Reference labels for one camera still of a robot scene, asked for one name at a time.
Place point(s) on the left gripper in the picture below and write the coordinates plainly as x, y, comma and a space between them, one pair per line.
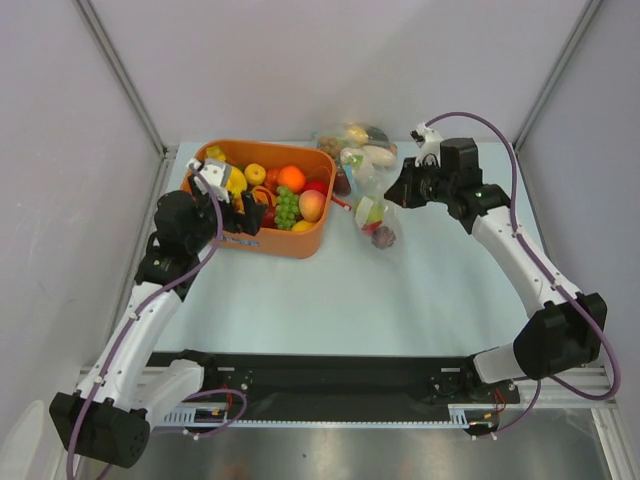
254, 213

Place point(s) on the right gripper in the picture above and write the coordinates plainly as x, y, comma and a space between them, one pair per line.
409, 184

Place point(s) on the clear zip top bag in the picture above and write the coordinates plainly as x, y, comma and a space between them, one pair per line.
359, 212

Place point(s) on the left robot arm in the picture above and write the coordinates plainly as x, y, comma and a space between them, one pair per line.
110, 416

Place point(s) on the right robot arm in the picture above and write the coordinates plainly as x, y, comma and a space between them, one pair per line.
564, 324

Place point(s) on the yellow fake banana bunch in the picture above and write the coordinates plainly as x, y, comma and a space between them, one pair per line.
237, 183

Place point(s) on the green fake grapes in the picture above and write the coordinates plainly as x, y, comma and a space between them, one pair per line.
287, 211

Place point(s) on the yellow fake apple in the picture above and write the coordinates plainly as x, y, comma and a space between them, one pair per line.
255, 174

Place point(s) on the green fake pear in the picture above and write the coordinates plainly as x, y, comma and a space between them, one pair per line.
375, 213

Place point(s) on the red fake chili pepper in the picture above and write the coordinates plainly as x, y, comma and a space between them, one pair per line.
369, 229

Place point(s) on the fake orange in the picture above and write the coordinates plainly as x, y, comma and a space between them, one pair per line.
292, 178

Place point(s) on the fake lemon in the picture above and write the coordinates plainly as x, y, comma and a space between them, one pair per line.
302, 226

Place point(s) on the fake peach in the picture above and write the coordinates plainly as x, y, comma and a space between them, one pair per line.
311, 205

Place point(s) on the dark red fake plum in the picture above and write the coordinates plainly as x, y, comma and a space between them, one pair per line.
341, 186

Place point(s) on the red fake apple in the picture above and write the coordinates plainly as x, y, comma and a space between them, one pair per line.
318, 186

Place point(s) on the orange plastic bin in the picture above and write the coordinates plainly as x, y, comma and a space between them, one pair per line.
315, 164

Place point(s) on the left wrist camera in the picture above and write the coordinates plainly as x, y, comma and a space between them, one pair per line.
214, 175

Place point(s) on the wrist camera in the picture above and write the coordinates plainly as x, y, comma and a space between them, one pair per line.
214, 175
428, 142

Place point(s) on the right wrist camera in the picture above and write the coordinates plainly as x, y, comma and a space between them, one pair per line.
428, 142

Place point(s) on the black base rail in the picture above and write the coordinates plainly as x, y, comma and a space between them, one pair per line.
347, 389

